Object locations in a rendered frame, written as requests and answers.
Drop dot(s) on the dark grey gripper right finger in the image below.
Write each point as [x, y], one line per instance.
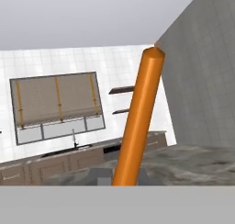
[142, 176]

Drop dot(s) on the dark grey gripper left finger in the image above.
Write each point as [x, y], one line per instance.
[99, 175]

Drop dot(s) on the orange candle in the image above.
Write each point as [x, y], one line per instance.
[140, 117]

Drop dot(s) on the brown base cabinet run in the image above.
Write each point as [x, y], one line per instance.
[49, 168]

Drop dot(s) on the black dishwasher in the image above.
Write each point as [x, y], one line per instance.
[111, 151]

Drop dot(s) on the black sink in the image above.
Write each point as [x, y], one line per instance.
[65, 151]

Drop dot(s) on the metal tap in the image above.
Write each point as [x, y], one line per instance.
[74, 139]

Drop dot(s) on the window with beige blind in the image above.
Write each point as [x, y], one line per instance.
[57, 106]

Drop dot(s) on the dark wall shelf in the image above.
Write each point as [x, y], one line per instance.
[122, 89]
[121, 111]

